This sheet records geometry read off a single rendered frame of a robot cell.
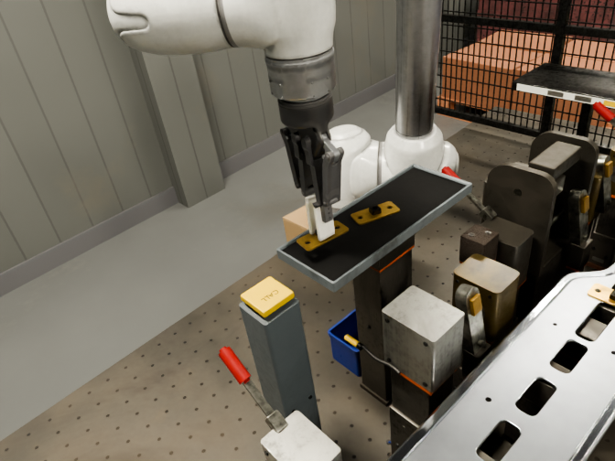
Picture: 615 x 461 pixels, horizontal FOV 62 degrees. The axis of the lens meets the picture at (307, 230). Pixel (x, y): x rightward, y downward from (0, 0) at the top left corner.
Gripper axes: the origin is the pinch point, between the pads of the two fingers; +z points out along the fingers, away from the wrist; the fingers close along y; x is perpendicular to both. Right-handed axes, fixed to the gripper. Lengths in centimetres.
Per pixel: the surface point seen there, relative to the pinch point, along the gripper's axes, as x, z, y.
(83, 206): -16, 97, -232
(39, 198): -35, 82, -229
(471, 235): 26.4, 12.8, 8.6
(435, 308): 7.2, 11.8, 18.2
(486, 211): 35.0, 13.4, 4.8
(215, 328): -11, 53, -44
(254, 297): -14.8, 6.8, 2.3
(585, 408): 16.5, 22.7, 38.6
